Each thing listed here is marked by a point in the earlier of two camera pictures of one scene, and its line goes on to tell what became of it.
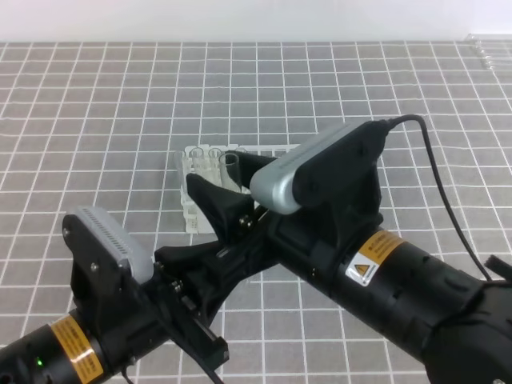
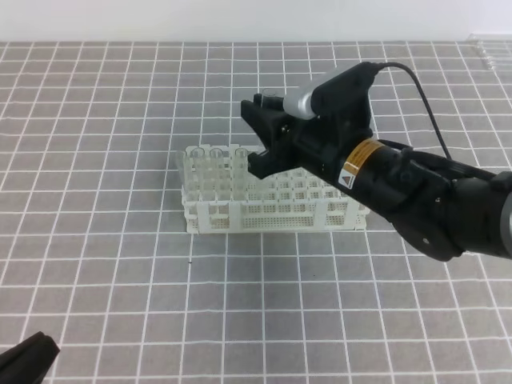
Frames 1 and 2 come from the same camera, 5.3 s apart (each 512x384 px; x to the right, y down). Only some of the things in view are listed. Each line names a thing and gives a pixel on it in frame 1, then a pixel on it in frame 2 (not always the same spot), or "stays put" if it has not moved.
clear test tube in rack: (197, 161) stays put
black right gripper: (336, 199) → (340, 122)
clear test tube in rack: (180, 157) stays put
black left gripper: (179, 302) → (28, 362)
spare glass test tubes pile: (476, 45) stays put
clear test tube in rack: (214, 156) stays put
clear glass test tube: (230, 171) → (267, 92)
